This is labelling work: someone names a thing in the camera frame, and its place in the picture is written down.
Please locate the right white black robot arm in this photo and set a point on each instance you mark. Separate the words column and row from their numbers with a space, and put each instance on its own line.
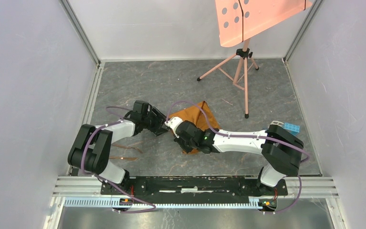
column 281, row 149

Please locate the pink music stand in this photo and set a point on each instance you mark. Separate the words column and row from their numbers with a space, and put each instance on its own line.
column 239, row 21

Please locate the orange cloth napkin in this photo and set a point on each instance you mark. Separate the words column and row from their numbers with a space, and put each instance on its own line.
column 194, row 115

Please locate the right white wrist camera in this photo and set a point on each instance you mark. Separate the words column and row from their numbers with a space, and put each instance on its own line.
column 173, row 123

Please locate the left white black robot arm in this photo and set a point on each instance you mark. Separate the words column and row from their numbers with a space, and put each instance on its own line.
column 90, row 151

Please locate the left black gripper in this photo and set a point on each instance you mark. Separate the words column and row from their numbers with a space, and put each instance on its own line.
column 159, row 119

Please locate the blue toy brick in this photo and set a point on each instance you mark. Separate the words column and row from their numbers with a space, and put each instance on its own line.
column 293, row 129

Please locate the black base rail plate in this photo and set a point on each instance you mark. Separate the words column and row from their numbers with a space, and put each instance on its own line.
column 200, row 189

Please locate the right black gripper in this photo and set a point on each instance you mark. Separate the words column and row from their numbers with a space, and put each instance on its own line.
column 179, row 141

